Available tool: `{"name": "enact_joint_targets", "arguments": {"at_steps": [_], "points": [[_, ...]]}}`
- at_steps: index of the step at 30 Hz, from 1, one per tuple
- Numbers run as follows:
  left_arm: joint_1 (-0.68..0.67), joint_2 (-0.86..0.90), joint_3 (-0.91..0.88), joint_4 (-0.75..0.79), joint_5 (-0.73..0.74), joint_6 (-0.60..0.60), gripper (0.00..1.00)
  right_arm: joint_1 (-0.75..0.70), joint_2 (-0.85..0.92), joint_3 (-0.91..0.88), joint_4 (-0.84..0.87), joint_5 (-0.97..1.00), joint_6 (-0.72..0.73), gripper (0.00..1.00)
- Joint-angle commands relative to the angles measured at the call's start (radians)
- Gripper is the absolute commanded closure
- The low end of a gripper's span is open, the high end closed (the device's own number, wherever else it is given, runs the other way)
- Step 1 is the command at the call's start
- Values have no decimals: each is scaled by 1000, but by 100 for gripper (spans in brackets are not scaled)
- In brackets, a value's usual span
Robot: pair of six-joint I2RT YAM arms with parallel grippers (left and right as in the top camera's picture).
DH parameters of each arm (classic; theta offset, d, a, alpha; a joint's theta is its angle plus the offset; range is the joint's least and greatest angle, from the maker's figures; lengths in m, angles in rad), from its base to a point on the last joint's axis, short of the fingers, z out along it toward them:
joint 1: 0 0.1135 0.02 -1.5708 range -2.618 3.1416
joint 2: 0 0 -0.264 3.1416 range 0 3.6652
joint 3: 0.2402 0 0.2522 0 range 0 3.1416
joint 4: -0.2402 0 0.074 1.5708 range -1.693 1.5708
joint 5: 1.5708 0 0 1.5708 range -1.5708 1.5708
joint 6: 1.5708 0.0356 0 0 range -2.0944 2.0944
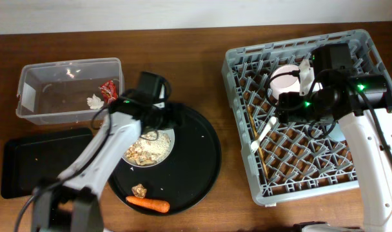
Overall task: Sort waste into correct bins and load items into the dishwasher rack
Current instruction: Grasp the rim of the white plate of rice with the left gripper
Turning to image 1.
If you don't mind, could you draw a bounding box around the wooden chopstick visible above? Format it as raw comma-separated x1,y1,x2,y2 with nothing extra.
246,104,270,180

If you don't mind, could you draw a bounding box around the clear plastic waste bin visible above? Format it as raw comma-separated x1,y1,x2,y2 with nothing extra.
15,57,124,125

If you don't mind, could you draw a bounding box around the grey bowl with food scraps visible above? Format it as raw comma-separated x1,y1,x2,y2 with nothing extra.
122,129,175,168

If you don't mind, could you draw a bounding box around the black rectangular tray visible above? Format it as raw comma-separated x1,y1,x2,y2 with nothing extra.
1,128,93,199

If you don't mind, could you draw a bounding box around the blue plastic cup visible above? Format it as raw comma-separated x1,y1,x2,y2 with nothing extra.
328,124,346,142

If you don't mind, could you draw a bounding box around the red snack wrapper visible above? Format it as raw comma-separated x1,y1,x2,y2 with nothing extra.
99,80,118,104

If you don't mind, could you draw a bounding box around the white plastic fork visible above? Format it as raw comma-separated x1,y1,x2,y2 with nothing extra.
250,117,278,153

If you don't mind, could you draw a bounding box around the grey plastic dishwasher rack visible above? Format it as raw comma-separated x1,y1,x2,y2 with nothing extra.
222,29,388,206

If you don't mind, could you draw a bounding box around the round black tray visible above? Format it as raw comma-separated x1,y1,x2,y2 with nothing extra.
108,106,221,216

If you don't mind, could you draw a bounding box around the brown walnut shell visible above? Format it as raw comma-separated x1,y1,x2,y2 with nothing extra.
132,184,147,198

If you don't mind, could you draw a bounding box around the pink bowl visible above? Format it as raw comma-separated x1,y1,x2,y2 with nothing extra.
270,64,322,100

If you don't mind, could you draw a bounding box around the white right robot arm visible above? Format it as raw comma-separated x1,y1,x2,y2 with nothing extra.
276,44,392,231

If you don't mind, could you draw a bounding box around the white tissue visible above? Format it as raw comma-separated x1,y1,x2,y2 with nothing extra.
86,94,104,110

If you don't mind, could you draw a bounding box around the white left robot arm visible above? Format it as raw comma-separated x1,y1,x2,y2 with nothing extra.
31,97,184,231

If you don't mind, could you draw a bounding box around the orange carrot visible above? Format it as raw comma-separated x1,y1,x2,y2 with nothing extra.
126,196,170,213

